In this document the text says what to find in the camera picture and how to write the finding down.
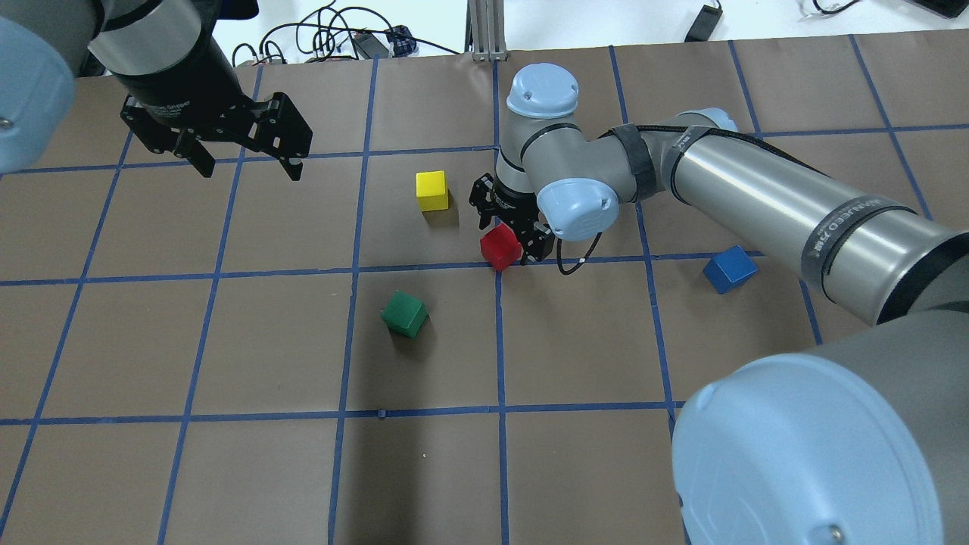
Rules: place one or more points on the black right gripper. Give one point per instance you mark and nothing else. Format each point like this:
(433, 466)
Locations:
(515, 207)

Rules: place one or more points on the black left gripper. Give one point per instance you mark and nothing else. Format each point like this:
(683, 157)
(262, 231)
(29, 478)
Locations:
(184, 78)

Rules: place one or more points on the red wooden block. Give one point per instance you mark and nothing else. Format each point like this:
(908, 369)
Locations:
(500, 247)

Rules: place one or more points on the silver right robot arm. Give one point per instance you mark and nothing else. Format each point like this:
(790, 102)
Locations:
(862, 440)

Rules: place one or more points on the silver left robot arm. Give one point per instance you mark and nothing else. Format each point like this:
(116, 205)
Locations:
(46, 44)

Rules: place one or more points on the yellow wooden block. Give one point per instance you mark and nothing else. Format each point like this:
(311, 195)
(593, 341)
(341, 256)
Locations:
(432, 191)

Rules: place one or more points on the green wooden block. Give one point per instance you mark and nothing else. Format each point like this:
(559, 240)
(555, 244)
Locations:
(404, 314)

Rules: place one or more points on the blue wooden block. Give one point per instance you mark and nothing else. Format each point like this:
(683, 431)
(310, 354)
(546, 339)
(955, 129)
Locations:
(730, 269)

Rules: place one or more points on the brown paper table mat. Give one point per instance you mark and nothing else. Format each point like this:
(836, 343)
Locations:
(202, 361)

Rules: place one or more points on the black power adapter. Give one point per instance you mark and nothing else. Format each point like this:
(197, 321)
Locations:
(704, 23)

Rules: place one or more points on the aluminium frame post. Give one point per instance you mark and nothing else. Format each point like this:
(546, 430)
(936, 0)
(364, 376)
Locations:
(485, 39)

